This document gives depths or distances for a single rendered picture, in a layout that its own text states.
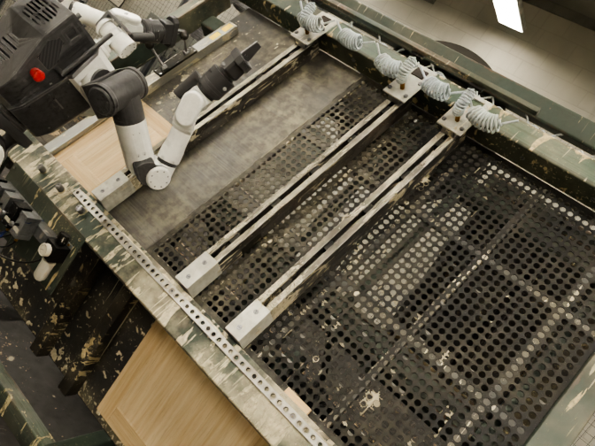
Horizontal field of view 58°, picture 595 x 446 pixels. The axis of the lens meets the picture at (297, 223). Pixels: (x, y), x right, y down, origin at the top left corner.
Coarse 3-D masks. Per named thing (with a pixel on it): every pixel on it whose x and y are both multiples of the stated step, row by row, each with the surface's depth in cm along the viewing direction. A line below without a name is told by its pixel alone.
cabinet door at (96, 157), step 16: (144, 112) 213; (96, 128) 211; (112, 128) 210; (160, 128) 208; (80, 144) 207; (96, 144) 207; (112, 144) 206; (64, 160) 203; (80, 160) 203; (96, 160) 202; (112, 160) 201; (80, 176) 198; (96, 176) 198
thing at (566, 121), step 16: (304, 0) 291; (336, 0) 276; (352, 0) 272; (336, 16) 284; (368, 16) 266; (384, 16) 262; (368, 32) 271; (400, 32) 258; (416, 32) 254; (400, 48) 260; (432, 48) 249; (448, 48) 246; (432, 64) 250; (464, 64) 242; (480, 64) 239; (464, 80) 241; (496, 80) 234; (512, 80) 232; (496, 96) 234; (528, 96) 227; (544, 96) 225; (528, 112) 227; (544, 112) 224; (560, 112) 221; (544, 128) 230; (560, 128) 220; (576, 128) 217; (592, 128) 215; (576, 144) 221; (592, 144) 214; (336, 208) 243; (208, 224) 206; (320, 224) 241; (304, 240) 239; (368, 368) 224
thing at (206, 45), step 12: (228, 36) 234; (204, 48) 228; (216, 48) 233; (192, 60) 228; (168, 72) 222; (180, 72) 226; (156, 84) 221; (84, 120) 211; (96, 120) 210; (72, 132) 208; (84, 132) 209; (48, 144) 206; (60, 144) 205
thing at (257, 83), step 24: (312, 0) 207; (336, 24) 219; (312, 48) 220; (264, 72) 213; (288, 72) 217; (240, 96) 206; (216, 120) 203; (192, 144) 202; (96, 192) 187; (120, 192) 189
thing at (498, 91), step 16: (320, 0) 205; (304, 16) 207; (320, 16) 206; (352, 16) 197; (352, 32) 198; (384, 32) 190; (352, 48) 198; (416, 48) 184; (384, 64) 196; (400, 64) 190; (448, 64) 178; (432, 80) 181; (480, 80) 173; (432, 96) 182; (448, 96) 182; (512, 96) 168; (480, 112) 177; (480, 128) 175; (496, 128) 170
